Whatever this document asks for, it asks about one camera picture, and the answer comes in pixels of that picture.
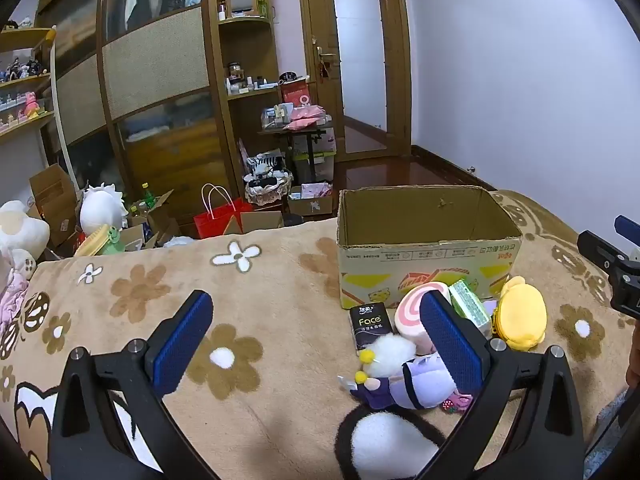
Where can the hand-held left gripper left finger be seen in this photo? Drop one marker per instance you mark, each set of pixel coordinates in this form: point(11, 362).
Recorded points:
point(182, 342)

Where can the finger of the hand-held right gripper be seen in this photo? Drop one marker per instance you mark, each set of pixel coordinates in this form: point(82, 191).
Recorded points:
point(627, 226)
point(595, 247)

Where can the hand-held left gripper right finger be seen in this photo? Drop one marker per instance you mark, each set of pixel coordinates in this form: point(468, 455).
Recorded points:
point(450, 345)

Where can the green tissue pack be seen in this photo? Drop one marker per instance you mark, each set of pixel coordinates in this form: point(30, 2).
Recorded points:
point(470, 305)

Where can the purple dress plush doll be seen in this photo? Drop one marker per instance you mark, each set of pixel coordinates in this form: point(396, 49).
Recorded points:
point(425, 385)

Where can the pink swirl roll plush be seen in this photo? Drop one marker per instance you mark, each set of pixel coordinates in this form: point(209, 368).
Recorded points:
point(407, 310)

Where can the yellow plush toy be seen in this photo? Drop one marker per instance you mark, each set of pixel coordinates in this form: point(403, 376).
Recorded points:
point(522, 315)

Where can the black tissue pack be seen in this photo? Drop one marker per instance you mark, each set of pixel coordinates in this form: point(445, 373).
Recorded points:
point(370, 330)

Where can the printed cardboard box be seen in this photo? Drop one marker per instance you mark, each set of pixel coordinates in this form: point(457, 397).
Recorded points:
point(380, 260)

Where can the person's right hand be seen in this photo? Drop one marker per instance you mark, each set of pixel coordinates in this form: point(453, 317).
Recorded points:
point(636, 360)

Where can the red paper bag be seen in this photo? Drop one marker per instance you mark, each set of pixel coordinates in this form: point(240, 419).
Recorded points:
point(215, 225)

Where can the green frog plush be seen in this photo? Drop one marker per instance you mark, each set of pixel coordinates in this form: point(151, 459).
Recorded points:
point(114, 240)

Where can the cardboard box with bottles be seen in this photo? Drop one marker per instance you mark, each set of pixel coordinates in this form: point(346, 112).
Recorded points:
point(160, 220)

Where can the grey-blue clothing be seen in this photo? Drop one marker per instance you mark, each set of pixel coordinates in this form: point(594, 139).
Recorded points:
point(612, 425)

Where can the plain cardboard box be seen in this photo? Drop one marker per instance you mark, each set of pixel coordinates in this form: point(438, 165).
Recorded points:
point(260, 222)

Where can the green bottle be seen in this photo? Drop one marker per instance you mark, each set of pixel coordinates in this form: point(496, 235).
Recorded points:
point(146, 195)

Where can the white round plush toy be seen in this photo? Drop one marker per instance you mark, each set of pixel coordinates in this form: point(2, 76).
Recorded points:
point(102, 210)

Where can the lace trimmed basket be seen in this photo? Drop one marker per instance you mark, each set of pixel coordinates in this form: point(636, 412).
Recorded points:
point(267, 192)

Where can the pink cloth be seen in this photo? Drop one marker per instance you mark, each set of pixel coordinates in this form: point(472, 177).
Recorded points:
point(10, 300)

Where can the small box with pink items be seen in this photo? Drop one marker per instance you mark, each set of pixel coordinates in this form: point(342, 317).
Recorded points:
point(310, 205)

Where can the zebra striped plush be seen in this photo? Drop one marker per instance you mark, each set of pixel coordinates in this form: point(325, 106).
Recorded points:
point(265, 165)

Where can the large cream plush toy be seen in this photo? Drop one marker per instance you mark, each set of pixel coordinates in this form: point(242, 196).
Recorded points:
point(20, 232)

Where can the open brown cardboard box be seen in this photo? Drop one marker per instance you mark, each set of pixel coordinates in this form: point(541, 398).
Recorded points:
point(52, 195)

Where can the wooden corner shelf unit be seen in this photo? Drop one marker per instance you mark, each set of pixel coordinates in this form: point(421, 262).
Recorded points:
point(250, 125)

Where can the white plastic storage box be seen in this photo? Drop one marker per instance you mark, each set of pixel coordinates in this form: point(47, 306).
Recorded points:
point(322, 152)

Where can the small dark table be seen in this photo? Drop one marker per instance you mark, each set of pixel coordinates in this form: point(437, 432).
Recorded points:
point(300, 131)

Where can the clear organizer box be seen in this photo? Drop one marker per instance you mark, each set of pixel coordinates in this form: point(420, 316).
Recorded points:
point(275, 116)

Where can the pink clothing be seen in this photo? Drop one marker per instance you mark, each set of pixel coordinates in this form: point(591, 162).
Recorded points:
point(307, 116)

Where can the wooden door with glass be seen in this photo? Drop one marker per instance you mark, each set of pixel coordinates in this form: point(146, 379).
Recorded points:
point(315, 110)

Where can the red gift box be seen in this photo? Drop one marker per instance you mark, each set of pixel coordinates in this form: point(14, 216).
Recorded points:
point(296, 95)

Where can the wooden wardrobe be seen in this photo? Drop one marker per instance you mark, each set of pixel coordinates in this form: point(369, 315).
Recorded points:
point(155, 60)

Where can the black cap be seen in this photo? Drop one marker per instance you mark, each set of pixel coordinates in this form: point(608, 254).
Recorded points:
point(287, 77)

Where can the row of small figurines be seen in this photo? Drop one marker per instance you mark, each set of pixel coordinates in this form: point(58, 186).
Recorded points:
point(22, 67)

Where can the wooden display shelf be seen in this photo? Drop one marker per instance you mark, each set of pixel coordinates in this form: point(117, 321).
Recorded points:
point(25, 35)

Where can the picture frame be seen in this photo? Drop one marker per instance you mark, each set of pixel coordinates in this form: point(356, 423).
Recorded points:
point(241, 1)

